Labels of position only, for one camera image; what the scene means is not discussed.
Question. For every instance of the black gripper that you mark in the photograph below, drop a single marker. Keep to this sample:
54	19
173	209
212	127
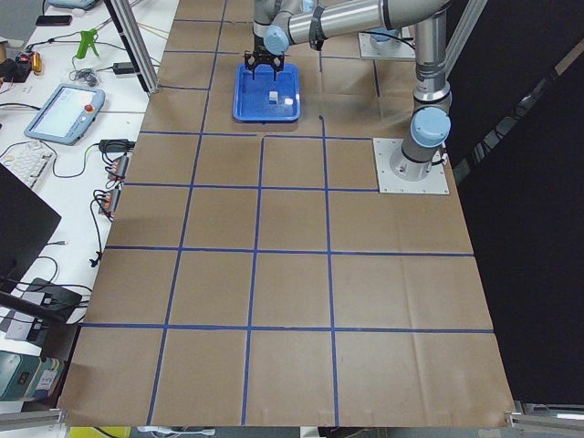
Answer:
261	59

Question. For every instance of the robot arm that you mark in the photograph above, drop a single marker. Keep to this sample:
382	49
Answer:
279	25

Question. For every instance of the blue plastic tray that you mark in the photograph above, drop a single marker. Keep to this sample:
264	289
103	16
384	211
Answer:
251	96

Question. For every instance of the black power adapter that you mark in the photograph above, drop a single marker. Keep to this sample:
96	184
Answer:
123	68

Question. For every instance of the orange connector box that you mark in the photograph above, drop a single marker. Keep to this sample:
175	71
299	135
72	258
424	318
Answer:
118	168
108	202

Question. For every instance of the green clamp tool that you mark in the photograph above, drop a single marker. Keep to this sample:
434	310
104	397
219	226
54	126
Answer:
88	39

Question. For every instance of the teach pendant tablet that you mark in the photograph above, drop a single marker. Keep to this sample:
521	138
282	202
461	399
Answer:
66	115

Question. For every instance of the black smartphone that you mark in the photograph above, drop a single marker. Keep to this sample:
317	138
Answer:
58	20

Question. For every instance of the white keyboard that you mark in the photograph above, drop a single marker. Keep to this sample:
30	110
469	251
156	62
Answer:
29	161

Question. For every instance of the black monitor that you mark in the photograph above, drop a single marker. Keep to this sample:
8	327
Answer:
27	224

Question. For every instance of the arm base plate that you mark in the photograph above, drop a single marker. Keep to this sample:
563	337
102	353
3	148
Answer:
391	49
396	174

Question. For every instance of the aluminium frame post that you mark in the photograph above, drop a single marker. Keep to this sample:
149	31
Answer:
130	35

